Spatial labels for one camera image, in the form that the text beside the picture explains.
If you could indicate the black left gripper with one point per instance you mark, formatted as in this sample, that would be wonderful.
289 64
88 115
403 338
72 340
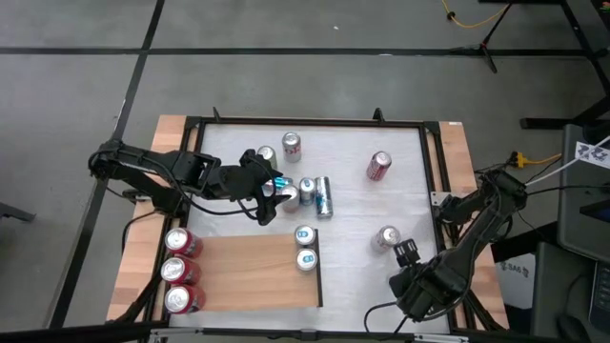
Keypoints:
233 181

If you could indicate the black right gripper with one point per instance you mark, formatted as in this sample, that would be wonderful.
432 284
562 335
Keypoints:
429 286

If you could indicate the blue silver Red Bull can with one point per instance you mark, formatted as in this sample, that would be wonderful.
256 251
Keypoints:
307 259
283 182
324 197
307 189

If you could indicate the light blue Red Bull can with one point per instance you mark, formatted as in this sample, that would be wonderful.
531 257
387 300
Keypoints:
305 235

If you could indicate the red soda can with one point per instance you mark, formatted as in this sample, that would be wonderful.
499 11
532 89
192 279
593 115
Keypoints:
178 299
178 239
174 269

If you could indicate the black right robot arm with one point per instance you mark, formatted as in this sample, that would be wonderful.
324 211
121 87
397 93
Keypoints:
479 224

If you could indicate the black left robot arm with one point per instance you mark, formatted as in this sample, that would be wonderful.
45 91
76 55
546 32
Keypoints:
143 164

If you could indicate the white orange Spindrift can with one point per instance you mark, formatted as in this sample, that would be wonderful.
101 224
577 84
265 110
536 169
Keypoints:
290 197

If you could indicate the silver Diet Coke can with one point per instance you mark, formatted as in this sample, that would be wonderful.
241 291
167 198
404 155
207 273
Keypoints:
387 236
291 148

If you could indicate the green soda can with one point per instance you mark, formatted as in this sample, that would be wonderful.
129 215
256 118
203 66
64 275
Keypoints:
268 153

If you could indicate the silver mounting plate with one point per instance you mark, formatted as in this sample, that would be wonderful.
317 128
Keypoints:
439 197

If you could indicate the red Coca-Cola can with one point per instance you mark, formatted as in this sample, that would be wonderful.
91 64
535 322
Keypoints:
379 166

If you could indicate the light wooden board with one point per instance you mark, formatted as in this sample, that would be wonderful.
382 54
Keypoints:
257 281

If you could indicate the white labelled box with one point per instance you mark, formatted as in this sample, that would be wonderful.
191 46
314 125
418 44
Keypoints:
517 286

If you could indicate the dark grey bin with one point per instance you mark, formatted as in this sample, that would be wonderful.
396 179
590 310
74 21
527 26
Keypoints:
557 295

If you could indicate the grey cabinet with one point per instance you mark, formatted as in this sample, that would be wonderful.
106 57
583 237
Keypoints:
576 214

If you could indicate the black keyboard device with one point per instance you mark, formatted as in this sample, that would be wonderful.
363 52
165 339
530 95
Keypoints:
601 295

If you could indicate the white fiducial marker sheet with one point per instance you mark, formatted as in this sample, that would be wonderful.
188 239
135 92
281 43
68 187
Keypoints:
593 155

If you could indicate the black tripod stand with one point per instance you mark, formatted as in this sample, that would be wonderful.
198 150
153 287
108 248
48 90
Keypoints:
483 47

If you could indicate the black rig beam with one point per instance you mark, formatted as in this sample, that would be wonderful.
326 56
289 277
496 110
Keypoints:
71 333

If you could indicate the dark grey chair base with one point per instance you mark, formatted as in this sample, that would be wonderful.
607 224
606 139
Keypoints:
16 213

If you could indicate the black metal table frame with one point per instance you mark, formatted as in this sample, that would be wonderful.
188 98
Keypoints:
333 122

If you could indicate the black frame clamp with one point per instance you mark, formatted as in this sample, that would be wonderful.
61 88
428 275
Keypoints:
379 115
217 115

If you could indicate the grey metal rail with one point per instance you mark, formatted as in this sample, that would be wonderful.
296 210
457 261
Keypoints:
310 335

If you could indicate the black desk leg frame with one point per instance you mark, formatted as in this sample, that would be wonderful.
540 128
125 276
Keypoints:
548 123

